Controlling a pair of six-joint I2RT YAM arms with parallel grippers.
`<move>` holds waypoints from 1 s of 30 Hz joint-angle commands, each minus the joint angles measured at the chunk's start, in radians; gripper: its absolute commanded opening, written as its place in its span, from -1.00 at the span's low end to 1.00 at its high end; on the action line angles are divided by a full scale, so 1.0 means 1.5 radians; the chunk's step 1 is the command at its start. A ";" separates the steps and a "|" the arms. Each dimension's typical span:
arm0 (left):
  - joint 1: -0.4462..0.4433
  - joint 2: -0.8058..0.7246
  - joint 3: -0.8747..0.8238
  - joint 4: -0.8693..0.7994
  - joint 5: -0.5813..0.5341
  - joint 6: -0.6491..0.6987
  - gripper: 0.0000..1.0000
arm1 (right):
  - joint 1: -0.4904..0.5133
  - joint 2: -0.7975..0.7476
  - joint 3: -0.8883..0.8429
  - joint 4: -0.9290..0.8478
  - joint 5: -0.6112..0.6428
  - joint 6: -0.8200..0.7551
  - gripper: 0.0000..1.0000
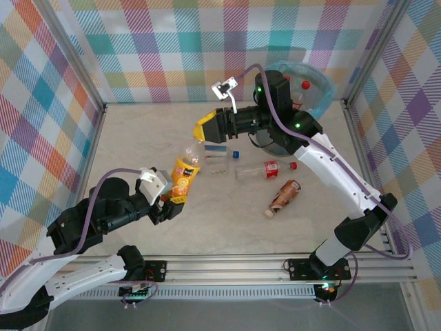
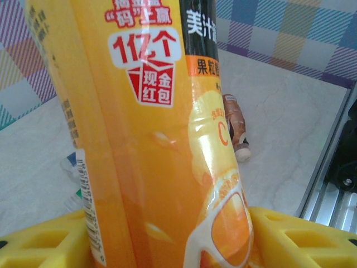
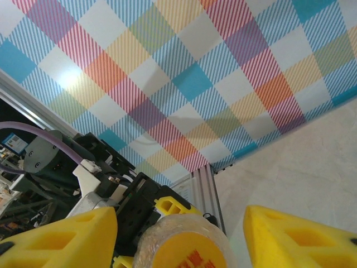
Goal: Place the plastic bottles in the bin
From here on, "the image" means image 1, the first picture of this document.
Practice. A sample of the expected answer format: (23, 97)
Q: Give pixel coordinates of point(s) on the aluminium frame post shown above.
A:
(71, 51)
(376, 51)

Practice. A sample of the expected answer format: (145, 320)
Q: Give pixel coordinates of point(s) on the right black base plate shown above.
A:
(299, 269)

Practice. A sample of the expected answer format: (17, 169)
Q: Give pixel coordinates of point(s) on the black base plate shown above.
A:
(299, 269)
(158, 270)

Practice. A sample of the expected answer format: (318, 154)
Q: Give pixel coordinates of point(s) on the yellow orange juice bottle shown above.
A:
(184, 176)

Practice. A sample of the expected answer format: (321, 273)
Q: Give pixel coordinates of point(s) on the brown coffee drink bottle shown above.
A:
(284, 196)

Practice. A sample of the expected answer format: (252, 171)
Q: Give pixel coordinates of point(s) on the clear bottle blue cap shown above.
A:
(215, 151)

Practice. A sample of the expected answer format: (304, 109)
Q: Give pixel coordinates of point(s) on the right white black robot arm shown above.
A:
(337, 172)

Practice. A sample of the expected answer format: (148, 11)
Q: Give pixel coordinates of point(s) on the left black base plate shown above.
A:
(158, 270)

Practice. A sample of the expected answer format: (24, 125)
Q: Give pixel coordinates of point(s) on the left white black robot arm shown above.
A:
(96, 272)

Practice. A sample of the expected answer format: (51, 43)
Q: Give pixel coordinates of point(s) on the blue translucent plastic bin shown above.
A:
(324, 93)

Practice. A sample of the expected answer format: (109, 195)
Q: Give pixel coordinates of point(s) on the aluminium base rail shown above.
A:
(224, 270)

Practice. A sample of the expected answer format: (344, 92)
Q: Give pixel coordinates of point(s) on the small black controller board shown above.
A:
(325, 289)
(136, 292)

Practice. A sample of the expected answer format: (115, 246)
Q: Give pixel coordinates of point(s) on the clear bottle green cap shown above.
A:
(217, 167)

